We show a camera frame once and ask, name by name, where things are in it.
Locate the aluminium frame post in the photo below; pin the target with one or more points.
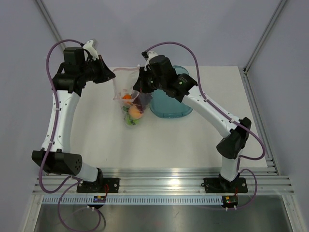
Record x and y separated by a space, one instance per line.
266 33
57 55

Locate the toy mango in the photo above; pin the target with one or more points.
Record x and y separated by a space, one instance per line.
127 98

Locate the right aluminium frame post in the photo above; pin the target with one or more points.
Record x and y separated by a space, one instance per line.
266 33

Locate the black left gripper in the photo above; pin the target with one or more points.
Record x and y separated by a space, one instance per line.
105 74

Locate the teal plastic tray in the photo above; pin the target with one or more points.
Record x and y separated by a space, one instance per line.
164 106

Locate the orange toy peach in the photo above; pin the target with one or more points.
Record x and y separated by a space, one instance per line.
134 112

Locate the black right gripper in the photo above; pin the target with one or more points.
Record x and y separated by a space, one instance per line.
141 86

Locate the left aluminium frame post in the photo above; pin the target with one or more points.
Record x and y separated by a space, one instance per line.
57 55

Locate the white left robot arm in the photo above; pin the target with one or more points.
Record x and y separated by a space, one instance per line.
47 158

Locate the white slotted cable duct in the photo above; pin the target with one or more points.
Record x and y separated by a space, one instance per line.
135 200

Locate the clear zip top bag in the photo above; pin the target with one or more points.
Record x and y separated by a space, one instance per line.
123 84

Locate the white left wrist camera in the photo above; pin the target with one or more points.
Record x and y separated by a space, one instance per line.
91 47

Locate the aluminium rail base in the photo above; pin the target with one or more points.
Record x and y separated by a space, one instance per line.
188 181

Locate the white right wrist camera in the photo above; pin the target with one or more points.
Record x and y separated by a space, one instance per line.
148 55

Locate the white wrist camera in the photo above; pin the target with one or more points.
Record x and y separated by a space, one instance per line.
91 47
148 55

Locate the purple toy grape bunch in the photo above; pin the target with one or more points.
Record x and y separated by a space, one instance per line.
142 101

